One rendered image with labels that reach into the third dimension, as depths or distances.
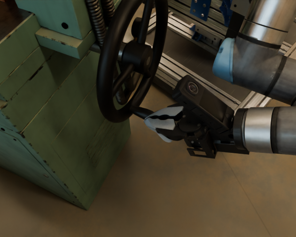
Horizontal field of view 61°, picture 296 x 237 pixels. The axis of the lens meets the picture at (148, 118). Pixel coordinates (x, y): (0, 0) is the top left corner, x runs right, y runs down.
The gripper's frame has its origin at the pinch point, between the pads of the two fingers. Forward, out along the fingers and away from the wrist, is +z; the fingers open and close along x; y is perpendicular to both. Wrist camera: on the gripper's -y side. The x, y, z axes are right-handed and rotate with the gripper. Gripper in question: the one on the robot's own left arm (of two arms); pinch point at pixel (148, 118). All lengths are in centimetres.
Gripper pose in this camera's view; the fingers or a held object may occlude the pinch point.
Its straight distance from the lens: 53.7
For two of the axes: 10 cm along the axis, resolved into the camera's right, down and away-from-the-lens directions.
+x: 4.1, -7.4, 5.3
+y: 4.4, 6.7, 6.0
